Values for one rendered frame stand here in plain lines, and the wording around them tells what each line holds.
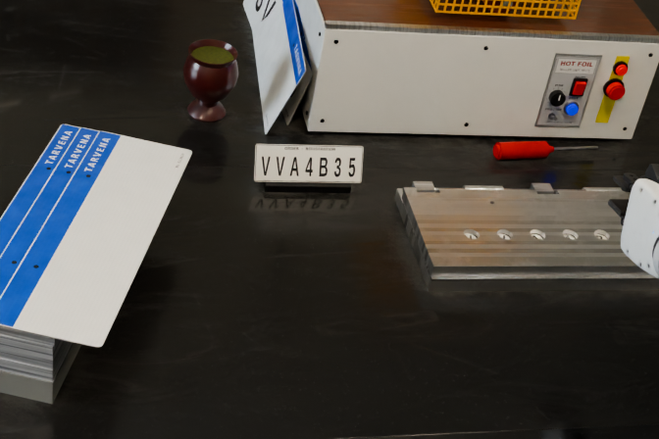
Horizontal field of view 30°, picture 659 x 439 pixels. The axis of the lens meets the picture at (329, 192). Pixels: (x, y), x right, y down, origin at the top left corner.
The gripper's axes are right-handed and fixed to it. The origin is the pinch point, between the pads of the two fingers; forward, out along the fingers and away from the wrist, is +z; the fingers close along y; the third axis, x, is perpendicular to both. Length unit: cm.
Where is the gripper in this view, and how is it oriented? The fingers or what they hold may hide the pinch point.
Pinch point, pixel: (628, 196)
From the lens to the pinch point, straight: 161.3
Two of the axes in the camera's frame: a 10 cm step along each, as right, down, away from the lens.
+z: -2.1, -4.0, 8.9
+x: 9.7, 0.1, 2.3
